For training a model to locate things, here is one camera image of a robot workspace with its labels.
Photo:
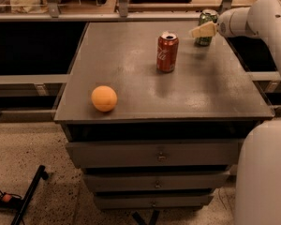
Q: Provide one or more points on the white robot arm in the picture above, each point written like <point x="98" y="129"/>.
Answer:
<point x="258" y="178"/>

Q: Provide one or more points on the orange fruit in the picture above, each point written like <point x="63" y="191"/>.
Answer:
<point x="104" y="98"/>

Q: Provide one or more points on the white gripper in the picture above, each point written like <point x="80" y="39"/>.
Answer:
<point x="225" y="24"/>

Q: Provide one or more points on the red cola can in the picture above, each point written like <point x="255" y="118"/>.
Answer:
<point x="167" y="48"/>

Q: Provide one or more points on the green soda can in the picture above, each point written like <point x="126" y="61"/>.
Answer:
<point x="208" y="18"/>

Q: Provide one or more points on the black stand with red clamp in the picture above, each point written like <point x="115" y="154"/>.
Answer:
<point x="17" y="204"/>

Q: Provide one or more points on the metal shelf rail frame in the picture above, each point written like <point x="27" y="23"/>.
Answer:
<point x="121" y="10"/>

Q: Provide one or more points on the grey drawer cabinet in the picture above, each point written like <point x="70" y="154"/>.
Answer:
<point x="173" y="136"/>

